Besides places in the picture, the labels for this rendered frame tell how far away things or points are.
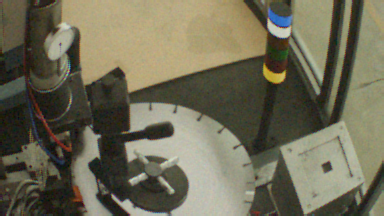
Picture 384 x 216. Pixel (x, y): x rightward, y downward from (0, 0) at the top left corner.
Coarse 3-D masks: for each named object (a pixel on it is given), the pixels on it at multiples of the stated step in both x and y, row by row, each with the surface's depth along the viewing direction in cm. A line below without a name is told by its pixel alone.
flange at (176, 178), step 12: (144, 156) 122; (156, 156) 122; (132, 168) 120; (168, 168) 120; (180, 168) 121; (144, 180) 117; (168, 180) 119; (180, 180) 119; (132, 192) 117; (144, 192) 117; (156, 192) 117; (180, 192) 118; (144, 204) 115; (156, 204) 116; (168, 204) 116
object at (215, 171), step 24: (144, 120) 127; (192, 120) 127; (96, 144) 123; (144, 144) 124; (168, 144) 124; (192, 144) 125; (216, 144) 125; (240, 144) 125; (72, 168) 119; (192, 168) 122; (216, 168) 122; (240, 168) 122; (96, 192) 117; (192, 192) 119; (216, 192) 119; (240, 192) 119
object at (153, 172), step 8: (136, 152) 117; (144, 160) 116; (176, 160) 117; (144, 168) 115; (152, 168) 115; (160, 168) 115; (144, 176) 114; (152, 176) 114; (160, 176) 115; (152, 184) 116; (168, 192) 113
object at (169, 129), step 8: (168, 120) 94; (144, 128) 94; (152, 128) 93; (160, 128) 93; (168, 128) 93; (120, 136) 93; (128, 136) 93; (136, 136) 93; (144, 136) 93; (152, 136) 93; (160, 136) 93; (168, 136) 93
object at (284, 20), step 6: (270, 6) 117; (276, 6) 117; (282, 6) 117; (288, 6) 118; (270, 12) 117; (276, 12) 116; (282, 12) 116; (288, 12) 117; (270, 18) 118; (276, 18) 117; (282, 18) 116; (288, 18) 116; (276, 24) 118; (282, 24) 117; (288, 24) 118
